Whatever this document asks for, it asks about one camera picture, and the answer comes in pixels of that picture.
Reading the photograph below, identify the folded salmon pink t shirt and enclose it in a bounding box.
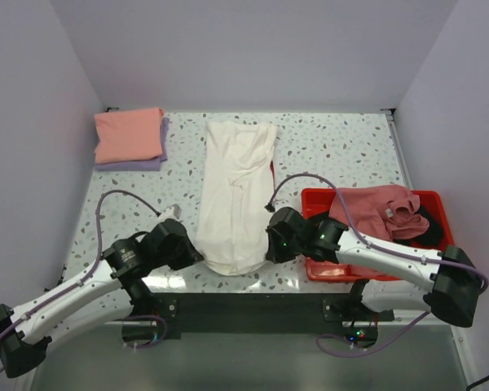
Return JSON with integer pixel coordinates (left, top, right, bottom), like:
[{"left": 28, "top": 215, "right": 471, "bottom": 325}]
[{"left": 95, "top": 108, "right": 164, "bottom": 164}]

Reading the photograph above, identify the folded lavender t shirt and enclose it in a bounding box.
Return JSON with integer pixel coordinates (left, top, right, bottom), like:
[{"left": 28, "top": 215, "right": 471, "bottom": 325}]
[{"left": 95, "top": 117, "right": 170, "bottom": 172}]

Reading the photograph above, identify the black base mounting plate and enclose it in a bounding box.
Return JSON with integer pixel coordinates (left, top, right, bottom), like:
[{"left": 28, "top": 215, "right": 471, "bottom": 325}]
[{"left": 121, "top": 291, "right": 394, "bottom": 347}]

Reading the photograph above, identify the red plastic bin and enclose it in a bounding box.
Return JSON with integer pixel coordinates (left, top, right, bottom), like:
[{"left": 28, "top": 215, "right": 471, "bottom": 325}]
[{"left": 300, "top": 187, "right": 465, "bottom": 285}]

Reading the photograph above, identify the black t shirt in bin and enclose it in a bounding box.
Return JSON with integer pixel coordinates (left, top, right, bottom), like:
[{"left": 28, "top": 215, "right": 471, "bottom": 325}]
[{"left": 394, "top": 206, "right": 445, "bottom": 248}]

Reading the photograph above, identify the white red print t shirt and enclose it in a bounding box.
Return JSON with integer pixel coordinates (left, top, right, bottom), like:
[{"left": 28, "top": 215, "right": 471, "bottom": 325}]
[{"left": 196, "top": 121, "right": 277, "bottom": 276}]

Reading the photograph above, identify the pink t shirt in bin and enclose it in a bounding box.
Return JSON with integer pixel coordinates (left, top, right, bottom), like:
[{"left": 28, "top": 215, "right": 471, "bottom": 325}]
[{"left": 329, "top": 185, "right": 429, "bottom": 241}]

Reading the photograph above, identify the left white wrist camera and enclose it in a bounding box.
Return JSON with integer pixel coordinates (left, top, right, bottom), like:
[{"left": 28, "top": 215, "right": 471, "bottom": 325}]
[{"left": 158, "top": 204, "right": 182, "bottom": 223}]

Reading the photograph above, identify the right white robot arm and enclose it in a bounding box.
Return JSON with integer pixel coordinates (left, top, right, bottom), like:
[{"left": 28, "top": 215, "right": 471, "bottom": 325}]
[{"left": 266, "top": 204, "right": 489, "bottom": 328}]

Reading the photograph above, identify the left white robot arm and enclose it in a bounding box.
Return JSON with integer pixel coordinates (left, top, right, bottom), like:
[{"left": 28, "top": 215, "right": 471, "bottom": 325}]
[{"left": 0, "top": 218, "right": 203, "bottom": 378}]

